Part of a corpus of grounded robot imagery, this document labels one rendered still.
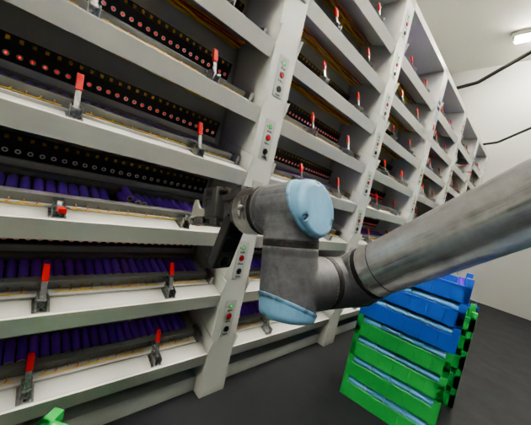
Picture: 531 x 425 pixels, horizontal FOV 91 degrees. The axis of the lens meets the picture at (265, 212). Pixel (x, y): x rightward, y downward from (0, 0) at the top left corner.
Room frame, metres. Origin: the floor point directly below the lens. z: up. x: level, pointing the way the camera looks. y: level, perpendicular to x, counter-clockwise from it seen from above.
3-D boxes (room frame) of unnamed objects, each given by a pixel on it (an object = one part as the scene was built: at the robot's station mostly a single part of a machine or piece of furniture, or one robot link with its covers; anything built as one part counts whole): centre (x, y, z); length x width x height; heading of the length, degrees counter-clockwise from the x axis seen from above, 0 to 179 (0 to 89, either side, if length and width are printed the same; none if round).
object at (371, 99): (1.37, -0.39, 0.88); 0.20 x 0.09 x 1.76; 44
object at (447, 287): (0.95, -0.61, 0.52); 0.30 x 0.20 x 0.08; 52
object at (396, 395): (0.95, -0.61, 0.12); 0.30 x 0.20 x 0.08; 52
